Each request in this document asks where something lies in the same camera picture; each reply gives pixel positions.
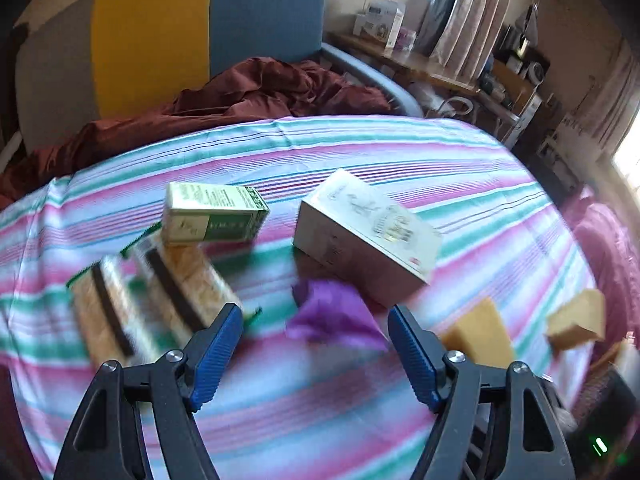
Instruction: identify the wooden desk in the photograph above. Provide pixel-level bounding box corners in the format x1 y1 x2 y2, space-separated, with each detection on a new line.
325 30 546 126

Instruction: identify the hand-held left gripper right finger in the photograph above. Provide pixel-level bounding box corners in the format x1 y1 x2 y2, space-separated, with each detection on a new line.
387 304 576 480

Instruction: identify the pink patterned curtain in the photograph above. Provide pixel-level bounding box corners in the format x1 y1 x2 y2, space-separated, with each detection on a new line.
430 0 521 83

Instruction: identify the small green box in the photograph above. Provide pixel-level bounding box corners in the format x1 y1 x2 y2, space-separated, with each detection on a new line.
162 181 271 247

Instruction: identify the striped cloth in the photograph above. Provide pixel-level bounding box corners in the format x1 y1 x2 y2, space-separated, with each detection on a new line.
0 115 608 480

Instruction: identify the beige printed box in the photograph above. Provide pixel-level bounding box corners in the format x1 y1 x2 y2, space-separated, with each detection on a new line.
292 167 444 308

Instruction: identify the cracker packet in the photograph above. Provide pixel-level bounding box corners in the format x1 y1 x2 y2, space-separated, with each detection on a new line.
67 255 166 366
122 227 263 341

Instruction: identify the maroon blanket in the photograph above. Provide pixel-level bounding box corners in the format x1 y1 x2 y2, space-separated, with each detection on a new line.
0 56 393 211

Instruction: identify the pale striped curtain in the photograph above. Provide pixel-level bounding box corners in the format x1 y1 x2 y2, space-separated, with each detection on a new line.
550 45 640 161

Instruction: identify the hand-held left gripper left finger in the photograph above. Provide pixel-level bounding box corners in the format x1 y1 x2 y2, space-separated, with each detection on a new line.
52 302 246 480

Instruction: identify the grey yellow blue sofa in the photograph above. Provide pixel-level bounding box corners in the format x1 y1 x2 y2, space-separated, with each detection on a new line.
12 0 426 153

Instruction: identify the white carton box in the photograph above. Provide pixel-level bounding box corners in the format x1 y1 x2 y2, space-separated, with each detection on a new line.
352 1 407 51

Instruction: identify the pink blanket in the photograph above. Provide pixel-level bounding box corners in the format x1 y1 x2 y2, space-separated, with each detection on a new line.
565 185 640 361

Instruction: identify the cluttered shelf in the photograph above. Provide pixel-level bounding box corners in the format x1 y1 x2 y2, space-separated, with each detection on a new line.
480 5 556 111

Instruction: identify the purple cloth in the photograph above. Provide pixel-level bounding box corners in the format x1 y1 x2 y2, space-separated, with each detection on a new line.
285 279 391 353

